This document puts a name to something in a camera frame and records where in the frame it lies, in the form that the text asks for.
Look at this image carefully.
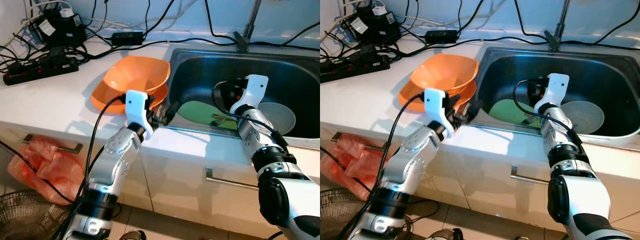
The orange plastic plate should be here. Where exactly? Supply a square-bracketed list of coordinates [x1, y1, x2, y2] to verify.
[90, 80, 170, 115]
[398, 79, 477, 112]

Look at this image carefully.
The green plate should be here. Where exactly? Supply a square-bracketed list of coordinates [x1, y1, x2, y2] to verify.
[177, 100, 241, 132]
[487, 98, 543, 130]

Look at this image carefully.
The orange plastic bowl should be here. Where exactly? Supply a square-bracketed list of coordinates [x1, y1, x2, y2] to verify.
[102, 55, 172, 95]
[409, 53, 479, 92]

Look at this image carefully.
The metal faucet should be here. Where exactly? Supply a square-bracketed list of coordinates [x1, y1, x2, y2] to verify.
[234, 0, 263, 52]
[544, 0, 571, 51]

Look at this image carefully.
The grey plate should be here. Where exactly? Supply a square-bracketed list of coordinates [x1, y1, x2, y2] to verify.
[560, 100, 606, 135]
[257, 101, 297, 136]

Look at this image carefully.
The stainless steel sink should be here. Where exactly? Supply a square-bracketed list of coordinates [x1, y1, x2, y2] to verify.
[157, 47, 321, 146]
[467, 46, 640, 146]

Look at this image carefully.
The black power adapter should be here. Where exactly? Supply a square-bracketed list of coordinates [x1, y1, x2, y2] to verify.
[111, 31, 145, 46]
[425, 30, 459, 44]

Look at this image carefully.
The black power strip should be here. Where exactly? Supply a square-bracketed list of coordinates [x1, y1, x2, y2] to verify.
[320, 54, 391, 83]
[2, 56, 80, 86]

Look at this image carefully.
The black charger with white labels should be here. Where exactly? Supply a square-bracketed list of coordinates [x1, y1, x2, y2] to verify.
[30, 9, 88, 50]
[347, 6, 402, 47]

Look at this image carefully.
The orange plastic bag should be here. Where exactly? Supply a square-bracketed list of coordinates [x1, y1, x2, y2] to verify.
[320, 134, 393, 201]
[7, 136, 83, 206]

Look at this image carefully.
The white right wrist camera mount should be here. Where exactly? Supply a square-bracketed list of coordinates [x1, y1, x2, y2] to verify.
[534, 73, 571, 113]
[229, 74, 269, 115]

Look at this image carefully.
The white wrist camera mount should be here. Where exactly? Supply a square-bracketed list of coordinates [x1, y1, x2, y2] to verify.
[534, 73, 571, 113]
[124, 90, 153, 132]
[422, 87, 457, 133]
[229, 74, 269, 115]

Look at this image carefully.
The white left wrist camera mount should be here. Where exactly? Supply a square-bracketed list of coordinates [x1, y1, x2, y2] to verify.
[422, 87, 457, 133]
[124, 90, 153, 132]

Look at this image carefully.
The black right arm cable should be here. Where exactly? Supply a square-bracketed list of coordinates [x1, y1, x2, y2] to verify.
[512, 79, 585, 148]
[211, 80, 292, 153]

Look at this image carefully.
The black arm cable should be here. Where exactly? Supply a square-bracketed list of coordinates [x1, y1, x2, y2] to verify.
[50, 95, 128, 240]
[512, 79, 585, 148]
[347, 92, 426, 240]
[211, 80, 292, 153]

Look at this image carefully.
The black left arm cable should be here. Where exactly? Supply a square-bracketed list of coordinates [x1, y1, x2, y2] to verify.
[347, 92, 426, 240]
[50, 95, 128, 240]

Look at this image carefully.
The metal drawer handle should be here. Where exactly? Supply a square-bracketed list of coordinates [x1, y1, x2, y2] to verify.
[510, 166, 553, 186]
[206, 168, 261, 191]

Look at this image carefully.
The metal cabinet handle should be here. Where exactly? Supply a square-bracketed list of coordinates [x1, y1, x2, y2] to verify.
[332, 132, 393, 153]
[22, 133, 83, 154]

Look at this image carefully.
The wire fan guard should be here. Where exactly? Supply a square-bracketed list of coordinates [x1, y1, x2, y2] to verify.
[0, 190, 76, 240]
[320, 187, 373, 240]

